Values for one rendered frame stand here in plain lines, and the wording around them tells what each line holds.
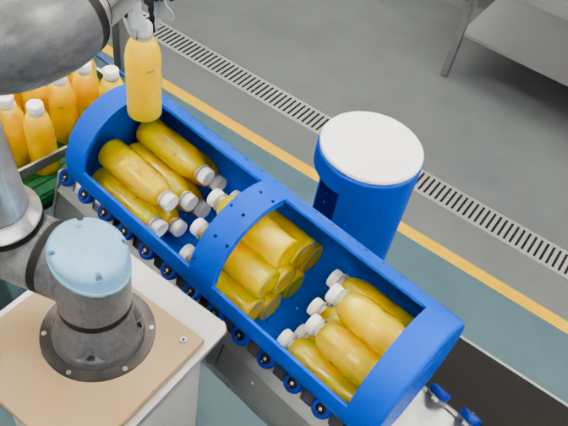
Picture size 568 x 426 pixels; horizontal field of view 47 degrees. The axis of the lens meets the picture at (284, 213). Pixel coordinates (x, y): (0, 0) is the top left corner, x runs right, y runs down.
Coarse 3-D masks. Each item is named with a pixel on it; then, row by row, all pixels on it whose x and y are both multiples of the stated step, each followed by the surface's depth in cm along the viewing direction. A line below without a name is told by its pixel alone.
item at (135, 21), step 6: (138, 6) 114; (132, 12) 116; (138, 12) 115; (132, 18) 117; (138, 18) 116; (144, 18) 115; (126, 24) 118; (132, 24) 117; (138, 24) 116; (144, 24) 115; (132, 30) 119; (144, 30) 116; (132, 36) 120
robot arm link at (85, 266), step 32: (64, 224) 96; (96, 224) 97; (32, 256) 94; (64, 256) 92; (96, 256) 94; (128, 256) 97; (32, 288) 97; (64, 288) 93; (96, 288) 93; (128, 288) 100; (96, 320) 99
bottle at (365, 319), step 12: (336, 300) 120; (348, 300) 119; (360, 300) 118; (372, 300) 120; (336, 312) 121; (348, 312) 118; (360, 312) 117; (372, 312) 117; (384, 312) 118; (348, 324) 118; (360, 324) 117; (372, 324) 116; (384, 324) 116; (396, 324) 116; (360, 336) 118; (372, 336) 116; (384, 336) 115; (396, 336) 114; (372, 348) 117; (384, 348) 115
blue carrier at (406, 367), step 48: (96, 144) 148; (96, 192) 141; (288, 192) 132; (144, 240) 138; (192, 240) 152; (240, 240) 124; (336, 240) 124; (384, 288) 135; (432, 336) 111; (384, 384) 109
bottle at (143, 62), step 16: (128, 48) 123; (144, 48) 122; (160, 48) 126; (128, 64) 125; (144, 64) 124; (160, 64) 127; (128, 80) 128; (144, 80) 127; (160, 80) 129; (128, 96) 131; (144, 96) 129; (160, 96) 132; (128, 112) 134; (144, 112) 132; (160, 112) 135
